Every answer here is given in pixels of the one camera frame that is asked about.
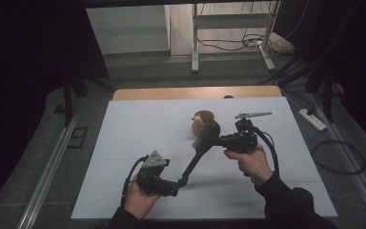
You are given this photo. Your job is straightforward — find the aluminium floor rail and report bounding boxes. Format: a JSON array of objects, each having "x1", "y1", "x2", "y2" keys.
[
  {"x1": 16, "y1": 114, "x2": 79, "y2": 229},
  {"x1": 311, "y1": 93, "x2": 366, "y2": 229}
]

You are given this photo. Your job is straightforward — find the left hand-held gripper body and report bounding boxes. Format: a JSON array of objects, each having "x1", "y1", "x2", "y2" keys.
[{"x1": 135, "y1": 150, "x2": 179, "y2": 198}]

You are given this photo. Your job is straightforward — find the person's left hand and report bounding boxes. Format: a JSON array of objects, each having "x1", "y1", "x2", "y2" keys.
[{"x1": 123, "y1": 175, "x2": 163, "y2": 220}]

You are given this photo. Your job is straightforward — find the wooden cup with duck figure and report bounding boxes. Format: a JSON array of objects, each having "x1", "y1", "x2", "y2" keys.
[{"x1": 191, "y1": 110, "x2": 215, "y2": 137}]

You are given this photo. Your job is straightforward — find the person's right hand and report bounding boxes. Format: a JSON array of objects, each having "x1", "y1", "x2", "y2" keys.
[{"x1": 224, "y1": 143, "x2": 275, "y2": 187}]

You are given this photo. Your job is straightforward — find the hand-held gripper cable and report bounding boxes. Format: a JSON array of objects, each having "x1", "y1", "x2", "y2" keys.
[
  {"x1": 119, "y1": 155, "x2": 150, "y2": 209},
  {"x1": 243, "y1": 118, "x2": 280, "y2": 177}
]

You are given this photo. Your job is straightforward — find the black tripod stand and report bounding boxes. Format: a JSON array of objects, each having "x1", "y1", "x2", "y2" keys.
[
  {"x1": 52, "y1": 74, "x2": 117, "y2": 128},
  {"x1": 260, "y1": 56, "x2": 344, "y2": 124}
]

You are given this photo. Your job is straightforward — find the left hand-held gripper cable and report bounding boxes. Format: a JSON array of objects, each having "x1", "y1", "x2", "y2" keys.
[{"x1": 119, "y1": 155, "x2": 150, "y2": 209}]

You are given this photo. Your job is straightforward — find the white power strip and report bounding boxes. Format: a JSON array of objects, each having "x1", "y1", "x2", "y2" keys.
[{"x1": 298, "y1": 108, "x2": 328, "y2": 133}]

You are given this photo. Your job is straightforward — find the black looped cable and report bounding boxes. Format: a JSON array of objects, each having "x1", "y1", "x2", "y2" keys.
[{"x1": 310, "y1": 139, "x2": 366, "y2": 176}]

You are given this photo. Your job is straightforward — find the right hand-held gripper cable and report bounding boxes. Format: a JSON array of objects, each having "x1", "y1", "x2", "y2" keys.
[{"x1": 243, "y1": 118, "x2": 280, "y2": 177}]

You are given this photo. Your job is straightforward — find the black curtain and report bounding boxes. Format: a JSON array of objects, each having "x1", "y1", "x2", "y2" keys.
[
  {"x1": 0, "y1": 0, "x2": 111, "y2": 211},
  {"x1": 273, "y1": 0, "x2": 366, "y2": 154}
]

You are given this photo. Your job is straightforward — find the white metal desk frame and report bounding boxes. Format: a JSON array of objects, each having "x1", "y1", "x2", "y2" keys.
[{"x1": 191, "y1": 0, "x2": 281, "y2": 73}]

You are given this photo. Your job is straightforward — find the tangle of floor cables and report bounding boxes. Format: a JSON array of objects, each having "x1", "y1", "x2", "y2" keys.
[{"x1": 196, "y1": 1, "x2": 295, "y2": 59}]

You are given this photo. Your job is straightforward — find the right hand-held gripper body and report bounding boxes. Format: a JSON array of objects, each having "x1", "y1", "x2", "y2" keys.
[{"x1": 225, "y1": 111, "x2": 274, "y2": 155}]

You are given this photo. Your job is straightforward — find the white foam board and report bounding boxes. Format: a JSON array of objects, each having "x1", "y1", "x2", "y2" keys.
[{"x1": 71, "y1": 96, "x2": 338, "y2": 220}]

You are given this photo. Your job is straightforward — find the wooden table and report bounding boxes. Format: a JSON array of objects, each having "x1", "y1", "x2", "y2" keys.
[{"x1": 112, "y1": 85, "x2": 283, "y2": 102}]

